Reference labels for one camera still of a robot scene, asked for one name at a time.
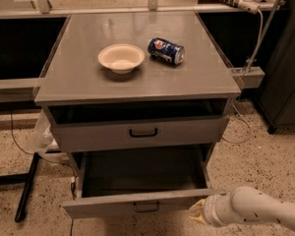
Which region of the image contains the grey drawer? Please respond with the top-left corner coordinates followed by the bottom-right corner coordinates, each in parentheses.
top-left (51, 115), bottom-right (229, 152)
top-left (63, 146), bottom-right (225, 219)

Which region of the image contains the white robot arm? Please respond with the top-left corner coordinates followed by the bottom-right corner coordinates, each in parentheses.
top-left (189, 186), bottom-right (295, 232)

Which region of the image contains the grey drawer cabinet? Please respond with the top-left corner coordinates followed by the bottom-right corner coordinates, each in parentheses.
top-left (34, 11), bottom-right (242, 169)

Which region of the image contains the dark grey side cabinet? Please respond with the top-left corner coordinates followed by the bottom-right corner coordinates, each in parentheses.
top-left (256, 0), bottom-right (295, 134)

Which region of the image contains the blue soda can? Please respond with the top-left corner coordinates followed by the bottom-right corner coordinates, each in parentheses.
top-left (147, 37), bottom-right (185, 65)

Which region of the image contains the clear plastic bag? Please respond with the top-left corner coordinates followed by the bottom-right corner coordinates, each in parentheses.
top-left (29, 111), bottom-right (69, 163)

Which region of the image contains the black floor stand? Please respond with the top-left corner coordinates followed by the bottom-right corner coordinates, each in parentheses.
top-left (0, 152), bottom-right (40, 223)

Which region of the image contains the grey power cable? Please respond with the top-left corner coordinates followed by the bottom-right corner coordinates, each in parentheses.
top-left (221, 9), bottom-right (265, 146)

